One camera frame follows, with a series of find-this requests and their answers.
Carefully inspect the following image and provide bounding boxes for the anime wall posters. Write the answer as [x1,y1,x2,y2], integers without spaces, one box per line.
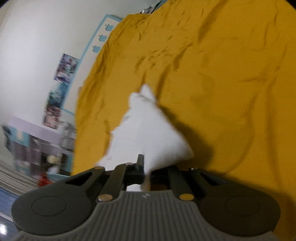
[42,54,79,130]

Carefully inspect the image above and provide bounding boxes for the red bag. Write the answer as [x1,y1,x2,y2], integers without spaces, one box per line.
[38,172,53,187]

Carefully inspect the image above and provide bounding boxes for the mustard yellow bed quilt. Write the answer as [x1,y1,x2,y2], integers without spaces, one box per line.
[73,1,295,240]

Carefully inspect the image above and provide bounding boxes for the cream round ball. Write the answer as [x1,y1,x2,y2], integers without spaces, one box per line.
[47,155,61,165]

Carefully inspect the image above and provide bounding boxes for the lilac wall shelf unit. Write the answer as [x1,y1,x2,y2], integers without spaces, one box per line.
[1,118,74,179]

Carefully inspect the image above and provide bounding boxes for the white t-shirt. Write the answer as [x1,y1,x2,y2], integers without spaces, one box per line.
[95,84,194,191]

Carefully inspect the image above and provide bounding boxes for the white blue desk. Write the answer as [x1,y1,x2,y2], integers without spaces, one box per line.
[47,173,69,183]

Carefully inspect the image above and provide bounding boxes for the grey metal rack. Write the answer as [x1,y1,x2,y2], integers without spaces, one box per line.
[59,121,77,151]

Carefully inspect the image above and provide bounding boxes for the white blue headboard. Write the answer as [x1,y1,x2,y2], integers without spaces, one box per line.
[62,15,122,115]

